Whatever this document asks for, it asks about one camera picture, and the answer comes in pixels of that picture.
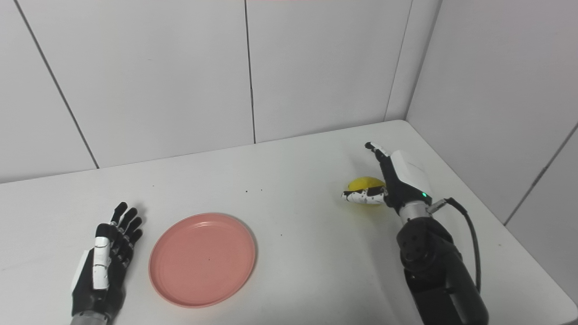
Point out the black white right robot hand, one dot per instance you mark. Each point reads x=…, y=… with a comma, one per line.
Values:
x=406, y=183

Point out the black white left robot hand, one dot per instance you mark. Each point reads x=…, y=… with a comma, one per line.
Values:
x=106, y=271

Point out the yellow lemon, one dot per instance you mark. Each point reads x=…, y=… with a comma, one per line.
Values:
x=363, y=183

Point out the pink round plate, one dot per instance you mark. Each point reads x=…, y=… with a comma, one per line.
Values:
x=202, y=259

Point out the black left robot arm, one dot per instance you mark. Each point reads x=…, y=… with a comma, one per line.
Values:
x=90, y=318

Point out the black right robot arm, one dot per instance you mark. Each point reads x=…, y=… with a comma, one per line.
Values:
x=438, y=271

